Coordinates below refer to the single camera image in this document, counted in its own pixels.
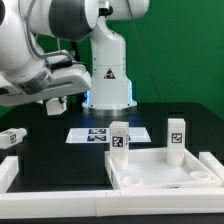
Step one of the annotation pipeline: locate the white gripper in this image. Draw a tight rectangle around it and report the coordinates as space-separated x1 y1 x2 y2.
0 64 91 107

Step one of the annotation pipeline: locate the white square table top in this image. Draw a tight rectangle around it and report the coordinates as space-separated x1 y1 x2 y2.
105 148 223 190

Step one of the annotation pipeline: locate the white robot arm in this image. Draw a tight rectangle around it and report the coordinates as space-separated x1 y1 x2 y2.
0 0 150 116

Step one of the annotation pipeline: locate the white sheet with fiducial markers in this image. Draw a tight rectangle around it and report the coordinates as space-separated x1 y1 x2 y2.
66 127 151 144

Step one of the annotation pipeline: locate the white left obstacle bar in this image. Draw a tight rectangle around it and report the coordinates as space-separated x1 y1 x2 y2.
0 156 19 193

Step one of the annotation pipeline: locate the white obstacle bar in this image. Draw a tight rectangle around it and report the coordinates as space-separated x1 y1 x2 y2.
0 188 224 219
199 152 224 184
0 156 19 193

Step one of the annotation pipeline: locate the white right obstacle bar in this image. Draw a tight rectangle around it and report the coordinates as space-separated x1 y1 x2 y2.
199 152 224 184

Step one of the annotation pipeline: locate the white front obstacle bar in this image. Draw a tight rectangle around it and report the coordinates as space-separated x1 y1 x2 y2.
0 188 224 219

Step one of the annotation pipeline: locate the grey braided wrist cable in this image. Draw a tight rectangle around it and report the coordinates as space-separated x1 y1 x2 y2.
25 0 86 68

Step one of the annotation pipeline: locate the camera on robot top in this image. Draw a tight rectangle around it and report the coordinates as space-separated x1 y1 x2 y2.
99 0 113 16

